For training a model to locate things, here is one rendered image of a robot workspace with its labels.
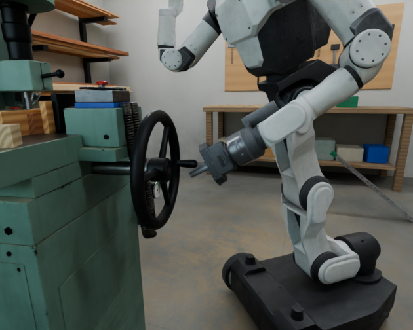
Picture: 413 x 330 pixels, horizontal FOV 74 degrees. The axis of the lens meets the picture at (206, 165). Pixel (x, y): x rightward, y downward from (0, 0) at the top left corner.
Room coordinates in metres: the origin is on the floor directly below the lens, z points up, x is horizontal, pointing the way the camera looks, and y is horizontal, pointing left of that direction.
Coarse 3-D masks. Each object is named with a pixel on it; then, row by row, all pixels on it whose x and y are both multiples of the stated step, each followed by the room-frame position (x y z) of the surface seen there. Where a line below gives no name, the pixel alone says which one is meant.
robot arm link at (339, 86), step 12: (348, 48) 0.65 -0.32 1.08; (348, 60) 0.66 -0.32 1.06; (384, 60) 0.63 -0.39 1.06; (336, 72) 0.67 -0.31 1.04; (348, 72) 0.65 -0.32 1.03; (360, 72) 0.64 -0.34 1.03; (372, 72) 0.64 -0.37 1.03; (324, 84) 0.67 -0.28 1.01; (336, 84) 0.65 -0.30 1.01; (348, 84) 0.65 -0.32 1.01; (360, 84) 0.65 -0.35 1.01; (312, 96) 0.67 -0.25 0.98; (324, 96) 0.66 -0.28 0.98; (336, 96) 0.65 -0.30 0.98; (348, 96) 0.66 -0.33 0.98; (324, 108) 0.66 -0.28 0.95
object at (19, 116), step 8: (0, 112) 0.58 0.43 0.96; (8, 112) 0.60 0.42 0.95; (16, 112) 0.62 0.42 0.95; (24, 112) 0.64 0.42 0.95; (32, 112) 0.66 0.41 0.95; (0, 120) 0.58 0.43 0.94; (8, 120) 0.59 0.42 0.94; (16, 120) 0.61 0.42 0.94; (24, 120) 0.63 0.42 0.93; (24, 128) 0.63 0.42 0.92
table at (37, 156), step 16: (32, 144) 0.50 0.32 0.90; (48, 144) 0.54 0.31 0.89; (64, 144) 0.58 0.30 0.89; (80, 144) 0.63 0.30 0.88; (0, 160) 0.43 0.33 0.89; (16, 160) 0.46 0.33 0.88; (32, 160) 0.49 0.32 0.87; (48, 160) 0.53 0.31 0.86; (64, 160) 0.58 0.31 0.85; (80, 160) 0.62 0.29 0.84; (96, 160) 0.61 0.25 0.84; (112, 160) 0.61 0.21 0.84; (0, 176) 0.43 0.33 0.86; (16, 176) 0.45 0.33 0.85; (32, 176) 0.49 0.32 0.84
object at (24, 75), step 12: (12, 60) 0.68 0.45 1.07; (24, 60) 0.67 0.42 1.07; (0, 72) 0.68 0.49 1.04; (12, 72) 0.68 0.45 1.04; (24, 72) 0.67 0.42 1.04; (36, 72) 0.69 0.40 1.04; (48, 72) 0.72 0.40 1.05; (0, 84) 0.68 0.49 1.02; (12, 84) 0.68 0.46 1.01; (24, 84) 0.67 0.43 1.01; (36, 84) 0.68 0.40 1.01; (48, 84) 0.72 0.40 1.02; (24, 96) 0.70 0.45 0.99
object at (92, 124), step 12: (72, 108) 0.65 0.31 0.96; (84, 108) 0.64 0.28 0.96; (96, 108) 0.64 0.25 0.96; (108, 108) 0.63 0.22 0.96; (120, 108) 0.65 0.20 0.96; (72, 120) 0.64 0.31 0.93; (84, 120) 0.64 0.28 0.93; (96, 120) 0.63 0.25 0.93; (108, 120) 0.63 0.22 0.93; (120, 120) 0.64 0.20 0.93; (72, 132) 0.65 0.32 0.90; (84, 132) 0.64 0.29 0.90; (96, 132) 0.63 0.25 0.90; (108, 132) 0.63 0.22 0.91; (120, 132) 0.63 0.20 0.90; (84, 144) 0.64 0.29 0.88; (96, 144) 0.63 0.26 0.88; (108, 144) 0.63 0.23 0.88; (120, 144) 0.63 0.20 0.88
